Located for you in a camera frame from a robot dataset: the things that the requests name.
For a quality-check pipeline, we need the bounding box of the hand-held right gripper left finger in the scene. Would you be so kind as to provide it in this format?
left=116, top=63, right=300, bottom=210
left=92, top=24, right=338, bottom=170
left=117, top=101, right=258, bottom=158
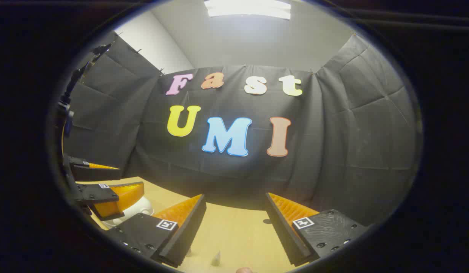
left=105, top=194, right=207, bottom=268

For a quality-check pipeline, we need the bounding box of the white suitcase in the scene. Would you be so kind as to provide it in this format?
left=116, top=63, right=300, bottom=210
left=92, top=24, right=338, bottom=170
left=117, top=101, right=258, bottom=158
left=105, top=195, right=154, bottom=229

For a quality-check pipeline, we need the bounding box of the black backdrop cloth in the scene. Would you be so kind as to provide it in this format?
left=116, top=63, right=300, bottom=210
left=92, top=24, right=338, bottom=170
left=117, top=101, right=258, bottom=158
left=62, top=32, right=420, bottom=228

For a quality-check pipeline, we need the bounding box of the ceiling light panel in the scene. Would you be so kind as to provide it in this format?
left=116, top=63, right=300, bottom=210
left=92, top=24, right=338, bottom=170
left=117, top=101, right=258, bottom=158
left=204, top=0, right=292, bottom=20

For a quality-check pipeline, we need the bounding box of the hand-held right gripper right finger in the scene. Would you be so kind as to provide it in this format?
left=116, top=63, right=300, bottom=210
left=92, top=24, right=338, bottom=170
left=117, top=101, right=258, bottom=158
left=265, top=192, right=368, bottom=267

